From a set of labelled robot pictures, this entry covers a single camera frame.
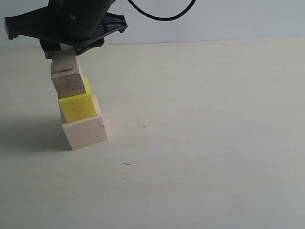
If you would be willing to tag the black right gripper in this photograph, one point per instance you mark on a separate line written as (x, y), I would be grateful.
(81, 24)

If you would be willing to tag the small pale wooden cube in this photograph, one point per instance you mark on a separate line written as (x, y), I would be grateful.
(65, 60)

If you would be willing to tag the medium wooden cube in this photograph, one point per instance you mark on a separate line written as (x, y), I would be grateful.
(68, 83)

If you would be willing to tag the yellow cube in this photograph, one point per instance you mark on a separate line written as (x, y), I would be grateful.
(78, 107)

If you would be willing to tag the large pale wooden cube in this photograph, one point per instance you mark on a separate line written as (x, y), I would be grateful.
(87, 131)

